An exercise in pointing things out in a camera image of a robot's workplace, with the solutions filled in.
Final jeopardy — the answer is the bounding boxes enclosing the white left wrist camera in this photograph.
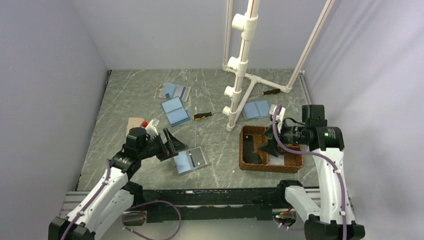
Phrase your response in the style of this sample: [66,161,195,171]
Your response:
[140,118,160,138]

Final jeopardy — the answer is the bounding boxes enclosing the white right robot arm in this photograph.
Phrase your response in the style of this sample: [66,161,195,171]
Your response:
[259,104,366,240]

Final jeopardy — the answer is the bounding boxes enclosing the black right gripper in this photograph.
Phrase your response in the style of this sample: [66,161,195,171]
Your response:
[257,117,309,156]

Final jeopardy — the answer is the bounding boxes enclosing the right side aluminium rail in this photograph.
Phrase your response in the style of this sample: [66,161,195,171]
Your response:
[298,71,312,105]

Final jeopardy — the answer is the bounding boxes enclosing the white card in basket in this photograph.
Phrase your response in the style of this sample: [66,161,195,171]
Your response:
[268,155,285,166]

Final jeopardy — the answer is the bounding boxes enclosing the black orange screwdriver far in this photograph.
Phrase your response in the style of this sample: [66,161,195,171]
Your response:
[251,88,281,96]

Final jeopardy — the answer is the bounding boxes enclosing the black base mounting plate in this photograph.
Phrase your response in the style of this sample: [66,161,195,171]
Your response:
[124,187,290,223]

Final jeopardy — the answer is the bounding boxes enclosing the black yellow screwdriver near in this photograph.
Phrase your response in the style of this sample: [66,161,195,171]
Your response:
[192,111,222,121]

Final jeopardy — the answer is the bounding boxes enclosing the tan card holder with cards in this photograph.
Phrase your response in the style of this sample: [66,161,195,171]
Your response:
[158,82,192,102]

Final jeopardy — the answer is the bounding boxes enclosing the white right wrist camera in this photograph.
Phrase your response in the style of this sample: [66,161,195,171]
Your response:
[269,104,286,133]

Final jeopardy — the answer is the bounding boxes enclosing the grey leather card holder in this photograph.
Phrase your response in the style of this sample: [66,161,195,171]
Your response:
[173,146,210,175]

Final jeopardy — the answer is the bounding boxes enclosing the brown woven basket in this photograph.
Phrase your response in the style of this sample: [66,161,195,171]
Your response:
[239,125,304,174]

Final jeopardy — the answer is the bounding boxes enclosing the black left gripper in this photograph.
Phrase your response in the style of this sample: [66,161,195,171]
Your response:
[138,127,188,162]

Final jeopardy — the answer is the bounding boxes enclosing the blue card holder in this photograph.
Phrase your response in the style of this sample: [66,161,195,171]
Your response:
[161,96,190,127]
[242,100,270,120]

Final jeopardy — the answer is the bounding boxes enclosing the blue card holder on green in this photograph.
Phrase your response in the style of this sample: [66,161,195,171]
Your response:
[242,100,270,120]

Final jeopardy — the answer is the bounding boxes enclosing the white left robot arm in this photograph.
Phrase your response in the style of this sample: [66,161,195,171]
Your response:
[48,126,189,240]

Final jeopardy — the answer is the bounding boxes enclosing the black credit card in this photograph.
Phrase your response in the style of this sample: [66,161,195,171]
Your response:
[188,146,208,169]

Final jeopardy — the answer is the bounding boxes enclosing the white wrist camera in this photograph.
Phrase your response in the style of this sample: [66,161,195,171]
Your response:
[269,104,286,133]
[140,118,160,138]

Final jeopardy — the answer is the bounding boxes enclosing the beige closed card holder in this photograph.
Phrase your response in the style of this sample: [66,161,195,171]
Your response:
[125,117,145,135]

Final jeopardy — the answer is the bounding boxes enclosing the aluminium extrusion rail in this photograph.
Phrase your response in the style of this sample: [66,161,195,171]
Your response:
[58,187,320,231]

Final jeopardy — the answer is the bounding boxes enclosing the white PVC pipe frame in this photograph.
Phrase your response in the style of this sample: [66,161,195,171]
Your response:
[222,0,335,132]

